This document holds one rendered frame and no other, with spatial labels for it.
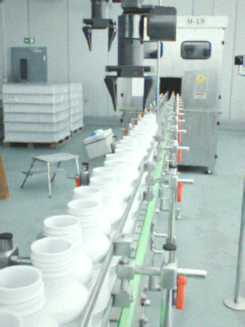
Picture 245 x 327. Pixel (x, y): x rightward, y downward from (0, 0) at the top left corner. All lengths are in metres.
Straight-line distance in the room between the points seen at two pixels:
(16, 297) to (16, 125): 7.46
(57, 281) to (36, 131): 7.29
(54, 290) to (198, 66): 5.32
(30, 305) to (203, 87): 5.37
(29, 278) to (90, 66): 11.08
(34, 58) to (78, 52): 1.24
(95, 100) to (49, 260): 11.04
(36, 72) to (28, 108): 4.18
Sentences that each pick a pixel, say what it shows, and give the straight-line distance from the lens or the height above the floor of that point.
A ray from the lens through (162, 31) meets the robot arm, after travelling 0.88.
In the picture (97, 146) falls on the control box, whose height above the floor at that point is 1.08.
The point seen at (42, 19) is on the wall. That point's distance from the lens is 11.81.
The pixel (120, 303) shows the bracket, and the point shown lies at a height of 1.04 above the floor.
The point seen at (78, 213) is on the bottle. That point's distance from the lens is 0.45.
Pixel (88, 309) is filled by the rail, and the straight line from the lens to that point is 0.37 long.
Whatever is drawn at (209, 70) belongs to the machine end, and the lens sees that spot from 5.62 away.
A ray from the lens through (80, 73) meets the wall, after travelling 11.42.
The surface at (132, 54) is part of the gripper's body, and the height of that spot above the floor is 1.35.
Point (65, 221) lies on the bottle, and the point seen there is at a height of 1.16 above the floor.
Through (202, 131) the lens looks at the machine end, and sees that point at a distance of 5.65.
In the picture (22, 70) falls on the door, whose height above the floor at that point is 1.47.
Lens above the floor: 1.31
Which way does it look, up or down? 12 degrees down
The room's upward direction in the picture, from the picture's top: 1 degrees clockwise
